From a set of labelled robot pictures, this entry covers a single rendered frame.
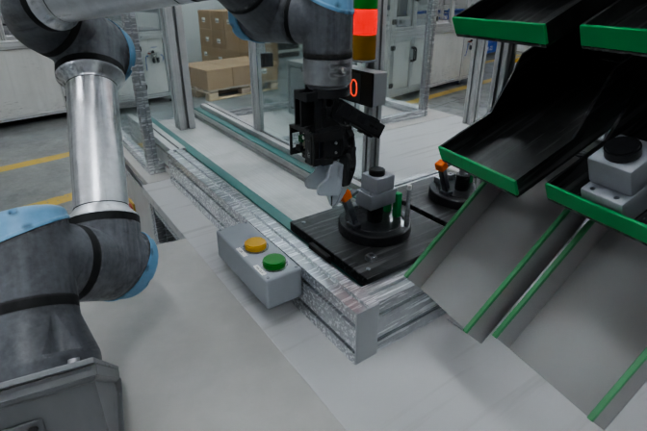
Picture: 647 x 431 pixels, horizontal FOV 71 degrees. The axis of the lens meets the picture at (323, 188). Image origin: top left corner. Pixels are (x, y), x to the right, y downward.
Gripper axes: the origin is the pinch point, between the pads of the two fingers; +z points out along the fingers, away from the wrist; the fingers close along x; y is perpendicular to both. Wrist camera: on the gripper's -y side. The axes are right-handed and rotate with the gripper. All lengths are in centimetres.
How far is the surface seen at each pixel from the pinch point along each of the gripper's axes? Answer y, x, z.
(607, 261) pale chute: -10.9, 39.6, -4.1
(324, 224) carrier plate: -2.4, -6.8, 9.1
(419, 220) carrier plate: -18.9, 2.8, 9.0
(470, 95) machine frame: -117, -63, 8
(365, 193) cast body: -6.2, 0.5, 0.6
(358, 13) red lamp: -18.7, -18.4, -29.1
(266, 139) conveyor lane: -22, -67, 11
